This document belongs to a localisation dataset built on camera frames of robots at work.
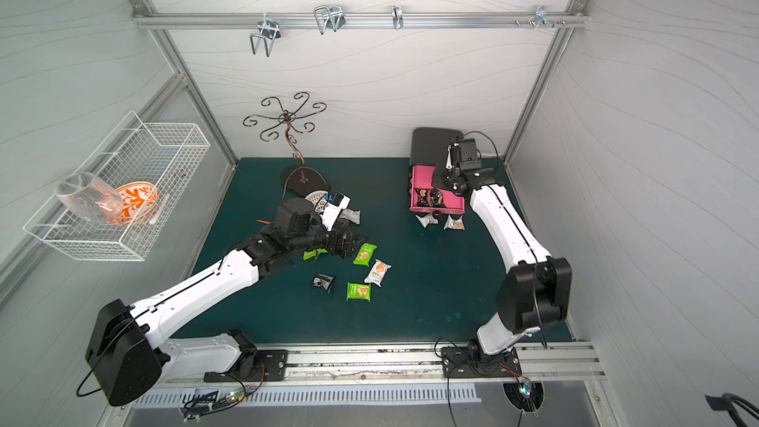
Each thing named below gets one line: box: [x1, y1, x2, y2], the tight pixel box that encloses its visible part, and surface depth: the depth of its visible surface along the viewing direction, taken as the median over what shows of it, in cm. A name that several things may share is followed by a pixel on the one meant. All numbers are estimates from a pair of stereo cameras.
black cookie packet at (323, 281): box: [311, 272, 336, 294], surface depth 88 cm
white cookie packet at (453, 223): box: [443, 214, 466, 231], surface depth 100 cm
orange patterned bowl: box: [115, 181, 160, 226], surface depth 67 cm
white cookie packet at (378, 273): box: [363, 258, 393, 288], surface depth 90 cm
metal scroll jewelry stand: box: [243, 90, 332, 196], surface depth 95 cm
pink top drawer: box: [410, 165, 466, 215], surface depth 97 cm
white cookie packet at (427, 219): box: [415, 213, 439, 228], surface depth 101 cm
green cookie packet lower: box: [345, 281, 372, 303], surface depth 86 cm
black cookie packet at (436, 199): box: [429, 187, 447, 208], surface depth 96 cm
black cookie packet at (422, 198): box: [414, 187, 430, 207], surface depth 97 cm
